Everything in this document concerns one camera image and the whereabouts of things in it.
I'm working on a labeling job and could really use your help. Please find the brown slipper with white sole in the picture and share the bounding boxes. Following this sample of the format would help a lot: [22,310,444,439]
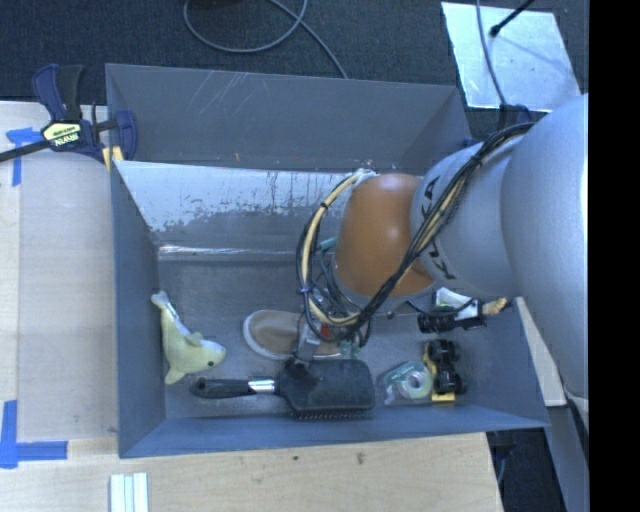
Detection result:
[242,309,347,362]

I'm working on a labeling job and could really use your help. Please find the black hairbrush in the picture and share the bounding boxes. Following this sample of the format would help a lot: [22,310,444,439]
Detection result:
[189,358,377,421]

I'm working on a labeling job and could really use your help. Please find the clear green tape dispenser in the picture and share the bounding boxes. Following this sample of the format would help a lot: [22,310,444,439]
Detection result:
[381,360,436,406]

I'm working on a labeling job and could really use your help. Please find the grey metal bin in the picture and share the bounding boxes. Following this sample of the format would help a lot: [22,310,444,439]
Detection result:
[104,62,552,460]

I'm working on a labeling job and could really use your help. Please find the pale yellow toy dolphin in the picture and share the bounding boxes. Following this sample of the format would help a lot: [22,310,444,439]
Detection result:
[150,290,228,386]

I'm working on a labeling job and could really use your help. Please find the yellow toy car black wheels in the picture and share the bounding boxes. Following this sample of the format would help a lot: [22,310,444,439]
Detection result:
[421,338,470,404]

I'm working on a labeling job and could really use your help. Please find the pale wood flat board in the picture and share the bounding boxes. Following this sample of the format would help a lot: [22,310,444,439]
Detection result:
[16,148,120,443]

